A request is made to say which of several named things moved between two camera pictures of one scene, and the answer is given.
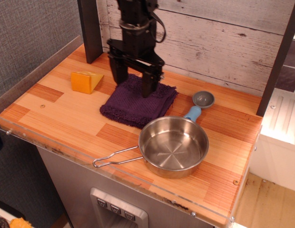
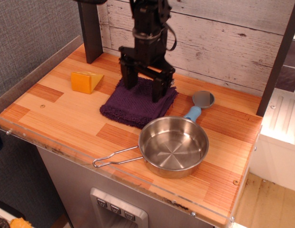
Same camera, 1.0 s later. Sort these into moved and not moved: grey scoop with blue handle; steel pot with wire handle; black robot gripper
Moved: black robot gripper
Not moved: grey scoop with blue handle; steel pot with wire handle
